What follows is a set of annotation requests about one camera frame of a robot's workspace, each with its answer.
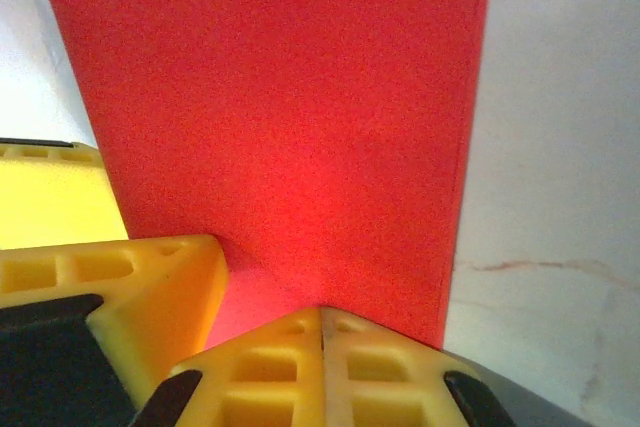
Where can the red square paper sheet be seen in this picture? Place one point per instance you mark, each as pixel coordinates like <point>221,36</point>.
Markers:
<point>275,122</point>

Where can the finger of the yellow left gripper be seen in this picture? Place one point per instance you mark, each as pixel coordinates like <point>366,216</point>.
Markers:
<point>50,197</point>
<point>150,287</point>

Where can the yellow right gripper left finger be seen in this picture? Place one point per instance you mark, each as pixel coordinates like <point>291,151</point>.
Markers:
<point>270,372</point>

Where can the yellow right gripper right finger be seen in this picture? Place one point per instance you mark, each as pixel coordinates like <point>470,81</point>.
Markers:
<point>380,377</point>

